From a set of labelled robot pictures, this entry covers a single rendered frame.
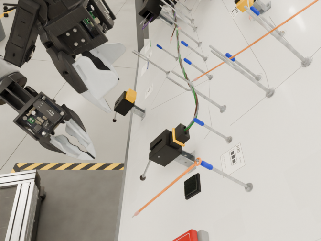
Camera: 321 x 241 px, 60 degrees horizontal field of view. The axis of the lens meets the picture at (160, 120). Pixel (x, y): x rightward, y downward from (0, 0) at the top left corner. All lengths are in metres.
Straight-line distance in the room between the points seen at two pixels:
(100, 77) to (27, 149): 1.96
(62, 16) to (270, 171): 0.35
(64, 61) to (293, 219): 0.35
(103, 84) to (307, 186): 0.30
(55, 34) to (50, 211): 1.60
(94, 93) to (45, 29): 0.10
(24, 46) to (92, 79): 0.10
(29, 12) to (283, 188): 0.40
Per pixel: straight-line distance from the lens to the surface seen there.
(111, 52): 0.47
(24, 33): 0.42
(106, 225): 1.78
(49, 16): 0.41
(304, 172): 0.41
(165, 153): 0.53
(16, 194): 1.78
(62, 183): 2.02
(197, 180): 0.54
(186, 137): 0.51
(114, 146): 2.16
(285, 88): 0.50
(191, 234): 0.46
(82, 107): 2.57
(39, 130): 0.55
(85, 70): 0.41
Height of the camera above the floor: 1.55
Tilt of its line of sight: 41 degrees down
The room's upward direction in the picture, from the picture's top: straight up
